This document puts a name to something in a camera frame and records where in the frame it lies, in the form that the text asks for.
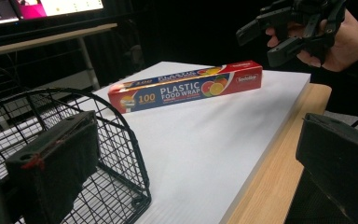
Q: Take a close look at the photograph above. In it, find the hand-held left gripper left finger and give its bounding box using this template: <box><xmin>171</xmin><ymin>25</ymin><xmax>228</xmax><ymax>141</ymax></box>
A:
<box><xmin>5</xmin><ymin>110</ymin><xmax>101</xmax><ymax>224</ymax></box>

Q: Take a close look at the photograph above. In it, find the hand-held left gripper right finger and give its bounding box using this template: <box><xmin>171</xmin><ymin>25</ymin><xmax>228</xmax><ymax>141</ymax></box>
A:
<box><xmin>296</xmin><ymin>112</ymin><xmax>358</xmax><ymax>224</ymax></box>

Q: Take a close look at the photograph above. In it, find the red blue plastic wrap box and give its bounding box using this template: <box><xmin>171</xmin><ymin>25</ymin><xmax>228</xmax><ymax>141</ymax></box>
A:
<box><xmin>107</xmin><ymin>60</ymin><xmax>264</xmax><ymax>115</ymax></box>

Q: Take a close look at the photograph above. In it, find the wooden side desk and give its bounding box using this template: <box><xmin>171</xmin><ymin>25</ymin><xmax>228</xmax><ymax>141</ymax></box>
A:
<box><xmin>0</xmin><ymin>22</ymin><xmax>119</xmax><ymax>91</ymax></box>

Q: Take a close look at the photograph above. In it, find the white corrugated board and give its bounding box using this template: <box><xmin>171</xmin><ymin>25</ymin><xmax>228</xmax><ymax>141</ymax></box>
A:
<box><xmin>0</xmin><ymin>61</ymin><xmax>311</xmax><ymax>224</ymax></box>

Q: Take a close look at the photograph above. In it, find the computer monitor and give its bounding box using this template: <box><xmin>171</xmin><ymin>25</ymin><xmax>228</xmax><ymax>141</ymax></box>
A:
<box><xmin>0</xmin><ymin>0</ymin><xmax>105</xmax><ymax>28</ymax></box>

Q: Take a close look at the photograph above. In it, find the black wire basket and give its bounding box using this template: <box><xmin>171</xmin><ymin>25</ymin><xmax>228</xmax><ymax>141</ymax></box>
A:
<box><xmin>0</xmin><ymin>87</ymin><xmax>153</xmax><ymax>224</ymax></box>

